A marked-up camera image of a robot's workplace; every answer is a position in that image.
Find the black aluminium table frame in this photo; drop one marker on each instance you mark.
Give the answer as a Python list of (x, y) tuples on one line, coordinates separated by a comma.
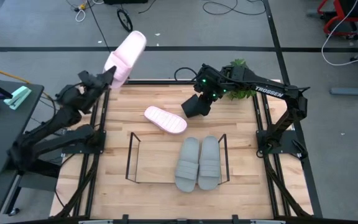
[(166, 82)]

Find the grey foam slide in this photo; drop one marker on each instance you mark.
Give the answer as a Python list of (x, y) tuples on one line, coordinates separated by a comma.
[(209, 161), (186, 165)]

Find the pink foam slide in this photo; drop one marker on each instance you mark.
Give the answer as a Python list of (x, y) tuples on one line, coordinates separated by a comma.
[(166, 119), (126, 56)]

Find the black desk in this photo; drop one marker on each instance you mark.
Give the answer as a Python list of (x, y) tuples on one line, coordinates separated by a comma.
[(11, 130)]

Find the black box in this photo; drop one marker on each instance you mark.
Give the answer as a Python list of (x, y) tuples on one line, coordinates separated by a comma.
[(126, 2)]

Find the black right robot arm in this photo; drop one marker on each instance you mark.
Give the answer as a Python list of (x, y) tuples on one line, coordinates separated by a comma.
[(269, 90)]

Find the green potted plant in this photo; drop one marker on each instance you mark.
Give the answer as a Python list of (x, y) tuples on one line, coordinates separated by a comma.
[(241, 94)]

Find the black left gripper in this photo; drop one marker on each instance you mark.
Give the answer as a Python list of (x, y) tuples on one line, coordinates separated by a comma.
[(95, 85)]

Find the red black cart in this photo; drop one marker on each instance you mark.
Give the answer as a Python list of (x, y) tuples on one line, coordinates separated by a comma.
[(353, 9)]

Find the mint green stapler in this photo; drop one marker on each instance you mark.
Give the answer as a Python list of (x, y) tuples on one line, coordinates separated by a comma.
[(19, 97)]

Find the black wheel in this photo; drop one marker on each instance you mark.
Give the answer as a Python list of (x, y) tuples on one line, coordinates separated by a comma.
[(129, 28)]

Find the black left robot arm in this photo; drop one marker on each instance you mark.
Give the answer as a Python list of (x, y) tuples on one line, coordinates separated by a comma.
[(64, 118)]

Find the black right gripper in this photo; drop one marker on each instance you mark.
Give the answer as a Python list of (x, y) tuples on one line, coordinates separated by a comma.
[(208, 82)]

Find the grey desk foot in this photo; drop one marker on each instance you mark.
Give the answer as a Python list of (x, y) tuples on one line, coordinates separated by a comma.
[(353, 91)]

